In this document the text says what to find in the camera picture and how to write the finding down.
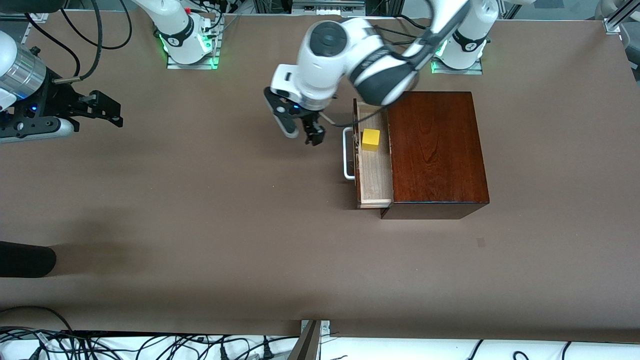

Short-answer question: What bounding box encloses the white metal drawer handle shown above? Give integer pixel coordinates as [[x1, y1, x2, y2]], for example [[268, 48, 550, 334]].
[[342, 127, 357, 180]]

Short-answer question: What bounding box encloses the yellow block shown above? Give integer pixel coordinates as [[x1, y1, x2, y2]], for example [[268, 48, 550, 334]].
[[361, 128, 381, 152]]

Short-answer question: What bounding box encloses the wooden drawer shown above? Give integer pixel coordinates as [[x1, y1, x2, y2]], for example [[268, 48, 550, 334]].
[[353, 98, 395, 210]]

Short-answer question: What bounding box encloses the brown paper table cover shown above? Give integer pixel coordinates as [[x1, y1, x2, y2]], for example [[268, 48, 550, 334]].
[[0, 10, 640, 346]]

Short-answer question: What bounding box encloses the dark brown wooden box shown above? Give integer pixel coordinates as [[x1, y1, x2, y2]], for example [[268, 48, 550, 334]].
[[381, 91, 491, 221]]

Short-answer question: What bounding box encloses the black rounded object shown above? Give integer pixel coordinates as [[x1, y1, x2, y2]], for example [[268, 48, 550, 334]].
[[0, 240, 57, 279]]

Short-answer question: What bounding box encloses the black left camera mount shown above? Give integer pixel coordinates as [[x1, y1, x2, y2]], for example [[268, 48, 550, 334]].
[[264, 86, 301, 132]]

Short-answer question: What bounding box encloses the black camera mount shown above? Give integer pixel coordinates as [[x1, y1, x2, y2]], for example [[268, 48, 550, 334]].
[[0, 116, 71, 143], [264, 86, 301, 132]]

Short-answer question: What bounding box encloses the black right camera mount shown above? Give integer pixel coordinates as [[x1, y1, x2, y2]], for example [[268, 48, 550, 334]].
[[0, 116, 71, 143]]

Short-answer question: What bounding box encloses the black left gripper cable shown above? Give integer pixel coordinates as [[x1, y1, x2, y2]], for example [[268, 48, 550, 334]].
[[320, 105, 391, 128]]

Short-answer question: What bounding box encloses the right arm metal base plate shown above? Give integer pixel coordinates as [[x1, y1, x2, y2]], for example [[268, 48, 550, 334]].
[[166, 47, 221, 71]]

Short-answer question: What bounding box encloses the aluminium frame rail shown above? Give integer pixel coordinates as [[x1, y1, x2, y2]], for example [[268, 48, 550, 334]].
[[291, 0, 367, 16]]

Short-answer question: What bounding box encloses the grey braided cable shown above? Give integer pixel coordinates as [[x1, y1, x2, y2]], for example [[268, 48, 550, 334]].
[[217, 12, 243, 36]]

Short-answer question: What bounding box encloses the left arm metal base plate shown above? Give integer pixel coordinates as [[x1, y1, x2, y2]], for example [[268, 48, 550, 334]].
[[431, 59, 484, 76]]

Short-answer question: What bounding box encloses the metal camera post bracket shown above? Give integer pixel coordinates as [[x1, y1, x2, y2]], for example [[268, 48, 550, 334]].
[[287, 319, 332, 360]]

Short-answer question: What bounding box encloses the metal table corner bracket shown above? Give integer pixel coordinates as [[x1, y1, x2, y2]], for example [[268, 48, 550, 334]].
[[602, 0, 640, 36]]

